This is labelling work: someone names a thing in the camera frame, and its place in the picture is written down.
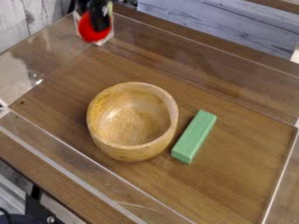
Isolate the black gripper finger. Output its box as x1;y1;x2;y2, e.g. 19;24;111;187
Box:
89;0;111;32

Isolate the red plush strawberry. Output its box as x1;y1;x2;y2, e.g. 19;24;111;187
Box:
78;11;113;43

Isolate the wooden bowl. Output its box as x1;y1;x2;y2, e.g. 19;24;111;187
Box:
87;82;179;162

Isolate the green rectangular block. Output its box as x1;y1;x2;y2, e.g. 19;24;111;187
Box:
171;110;218;164

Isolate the black clamp under table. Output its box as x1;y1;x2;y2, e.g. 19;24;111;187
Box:
25;185;66;224

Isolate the clear acrylic corner bracket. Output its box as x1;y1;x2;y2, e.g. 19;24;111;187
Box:
74;11;115;46

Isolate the black cable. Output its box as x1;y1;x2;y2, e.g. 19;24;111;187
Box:
0;207;14;224

